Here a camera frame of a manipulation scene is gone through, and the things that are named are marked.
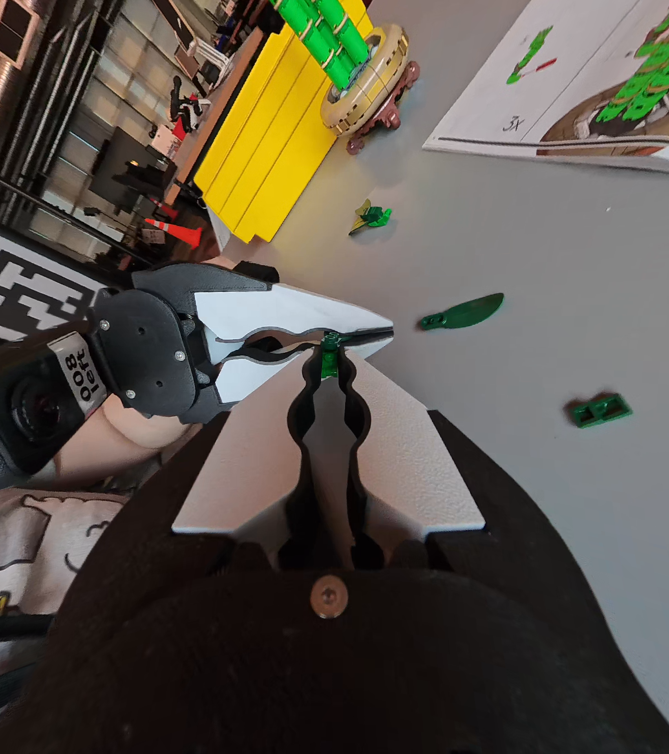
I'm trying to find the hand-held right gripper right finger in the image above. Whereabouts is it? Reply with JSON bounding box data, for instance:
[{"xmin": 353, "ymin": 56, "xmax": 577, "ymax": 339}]
[{"xmin": 337, "ymin": 348, "xmax": 486, "ymax": 567}]

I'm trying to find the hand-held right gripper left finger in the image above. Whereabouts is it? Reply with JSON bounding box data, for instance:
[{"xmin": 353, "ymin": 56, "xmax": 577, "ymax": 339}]
[{"xmin": 171, "ymin": 346, "xmax": 320, "ymax": 570}]

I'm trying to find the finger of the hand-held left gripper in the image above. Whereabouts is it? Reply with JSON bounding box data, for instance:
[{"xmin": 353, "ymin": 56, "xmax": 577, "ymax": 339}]
[
  {"xmin": 192, "ymin": 283, "xmax": 395, "ymax": 344},
  {"xmin": 214, "ymin": 333, "xmax": 395, "ymax": 410}
]

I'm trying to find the small green lego piece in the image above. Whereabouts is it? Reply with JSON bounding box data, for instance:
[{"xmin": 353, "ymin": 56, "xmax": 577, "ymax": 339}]
[{"xmin": 320, "ymin": 331, "xmax": 345, "ymax": 379}]

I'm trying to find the dark green lego leaf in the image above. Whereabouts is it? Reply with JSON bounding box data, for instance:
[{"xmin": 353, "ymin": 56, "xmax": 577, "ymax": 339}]
[{"xmin": 419, "ymin": 292, "xmax": 505, "ymax": 331}]

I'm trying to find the dark green lego plate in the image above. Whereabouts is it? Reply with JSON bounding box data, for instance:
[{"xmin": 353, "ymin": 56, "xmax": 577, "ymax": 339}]
[{"xmin": 565, "ymin": 393, "xmax": 634, "ymax": 429}]

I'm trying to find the lego bamboo plant model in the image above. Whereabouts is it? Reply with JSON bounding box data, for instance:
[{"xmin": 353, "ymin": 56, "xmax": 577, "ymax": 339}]
[{"xmin": 270, "ymin": 0, "xmax": 421, "ymax": 156}]

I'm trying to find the lego instruction booklet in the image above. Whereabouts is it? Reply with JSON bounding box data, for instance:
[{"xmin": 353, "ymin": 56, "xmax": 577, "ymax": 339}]
[{"xmin": 422, "ymin": 0, "xmax": 669, "ymax": 177}]

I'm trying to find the person's left hand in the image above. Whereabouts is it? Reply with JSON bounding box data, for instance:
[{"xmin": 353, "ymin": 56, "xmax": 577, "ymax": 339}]
[{"xmin": 52, "ymin": 393, "xmax": 204, "ymax": 473}]

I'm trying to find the olive and green leaf cluster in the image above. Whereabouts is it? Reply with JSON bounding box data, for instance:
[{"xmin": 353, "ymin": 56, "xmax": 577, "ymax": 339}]
[{"xmin": 348, "ymin": 198, "xmax": 393, "ymax": 237}]

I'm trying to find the white sign with black tag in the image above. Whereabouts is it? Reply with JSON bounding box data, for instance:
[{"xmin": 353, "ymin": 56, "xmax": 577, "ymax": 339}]
[{"xmin": 0, "ymin": 223, "xmax": 113, "ymax": 344}]

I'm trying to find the yellow plastic box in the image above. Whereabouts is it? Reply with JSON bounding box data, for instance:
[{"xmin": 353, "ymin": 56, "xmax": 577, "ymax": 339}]
[{"xmin": 193, "ymin": 0, "xmax": 374, "ymax": 244}]

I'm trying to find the black table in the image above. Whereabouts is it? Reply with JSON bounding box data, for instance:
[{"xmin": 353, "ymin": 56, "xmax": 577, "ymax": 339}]
[{"xmin": 88, "ymin": 126, "xmax": 179, "ymax": 216}]

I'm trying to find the wooden desk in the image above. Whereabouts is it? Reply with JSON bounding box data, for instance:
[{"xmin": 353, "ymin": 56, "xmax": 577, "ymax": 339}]
[{"xmin": 161, "ymin": 26, "xmax": 271, "ymax": 204}]

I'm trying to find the black and white machine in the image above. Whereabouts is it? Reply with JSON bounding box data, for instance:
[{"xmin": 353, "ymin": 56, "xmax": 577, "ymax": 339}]
[{"xmin": 166, "ymin": 75, "xmax": 213, "ymax": 141}]

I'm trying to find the laminated card with key ring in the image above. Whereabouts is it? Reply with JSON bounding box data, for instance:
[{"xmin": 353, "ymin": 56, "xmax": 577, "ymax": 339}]
[{"xmin": 196, "ymin": 197, "xmax": 233, "ymax": 249}]

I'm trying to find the black metal rail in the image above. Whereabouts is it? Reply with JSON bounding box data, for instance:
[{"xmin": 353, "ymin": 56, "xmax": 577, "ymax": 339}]
[{"xmin": 0, "ymin": 154, "xmax": 138, "ymax": 263}]

